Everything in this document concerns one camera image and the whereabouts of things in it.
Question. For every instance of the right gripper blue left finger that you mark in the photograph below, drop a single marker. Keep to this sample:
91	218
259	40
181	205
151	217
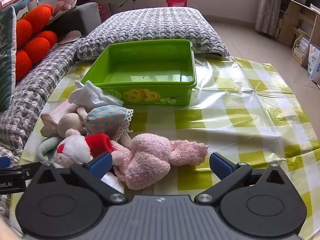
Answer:
90	175

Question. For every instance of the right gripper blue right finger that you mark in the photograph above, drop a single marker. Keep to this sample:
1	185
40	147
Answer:
231	175

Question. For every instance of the white cotton glove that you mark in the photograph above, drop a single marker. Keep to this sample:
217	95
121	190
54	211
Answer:
112	181
90	96

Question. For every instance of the Santa Claus plush toy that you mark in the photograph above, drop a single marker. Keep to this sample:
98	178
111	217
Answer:
81	149

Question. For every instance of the green towel cloth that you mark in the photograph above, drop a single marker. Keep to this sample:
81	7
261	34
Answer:
45	152

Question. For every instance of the pink plush bunny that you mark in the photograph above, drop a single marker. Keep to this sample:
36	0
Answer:
149	158

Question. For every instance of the beige doll with blue dress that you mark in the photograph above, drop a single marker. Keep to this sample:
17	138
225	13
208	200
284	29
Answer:
111	120

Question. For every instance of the green plastic storage bin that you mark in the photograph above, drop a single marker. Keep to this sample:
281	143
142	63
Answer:
150	72

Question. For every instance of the green checkered plastic tablecloth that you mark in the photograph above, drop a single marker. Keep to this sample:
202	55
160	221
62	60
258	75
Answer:
245	111

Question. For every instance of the grey quilted sofa cover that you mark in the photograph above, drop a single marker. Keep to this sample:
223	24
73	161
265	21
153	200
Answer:
30	96

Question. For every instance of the white paper bag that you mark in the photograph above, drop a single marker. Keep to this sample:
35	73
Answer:
314	63

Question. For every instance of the white paper fan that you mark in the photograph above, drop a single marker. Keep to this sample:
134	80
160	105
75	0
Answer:
71	37

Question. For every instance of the dark green patterned pillow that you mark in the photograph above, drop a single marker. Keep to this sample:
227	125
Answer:
8	48

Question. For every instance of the grey sofa armrest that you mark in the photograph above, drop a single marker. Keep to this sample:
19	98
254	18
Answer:
83	18

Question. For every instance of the grey quilted ottoman cushion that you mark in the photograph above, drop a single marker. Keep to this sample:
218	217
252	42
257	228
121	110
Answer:
154	24

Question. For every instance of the wooden bookshelf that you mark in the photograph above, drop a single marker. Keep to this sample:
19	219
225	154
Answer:
298	27

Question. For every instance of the grey floral curtain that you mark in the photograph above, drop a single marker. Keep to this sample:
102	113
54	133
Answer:
267	16

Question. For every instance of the pink round plush toy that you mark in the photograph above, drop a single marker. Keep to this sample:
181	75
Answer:
63	5

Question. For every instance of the blue grey plush toy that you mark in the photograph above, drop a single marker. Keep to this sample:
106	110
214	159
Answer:
21	5

